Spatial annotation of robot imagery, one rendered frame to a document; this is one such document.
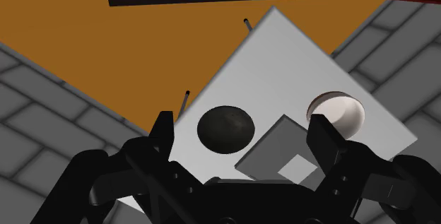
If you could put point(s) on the black round bowl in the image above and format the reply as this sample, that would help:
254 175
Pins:
225 129

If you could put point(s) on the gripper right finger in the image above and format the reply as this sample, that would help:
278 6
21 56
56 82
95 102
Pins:
375 182

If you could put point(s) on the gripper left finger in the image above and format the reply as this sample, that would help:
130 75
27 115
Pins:
113 178

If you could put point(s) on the grey flat square box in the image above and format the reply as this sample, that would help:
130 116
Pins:
272 147

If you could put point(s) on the white table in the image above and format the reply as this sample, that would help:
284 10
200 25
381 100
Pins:
275 61

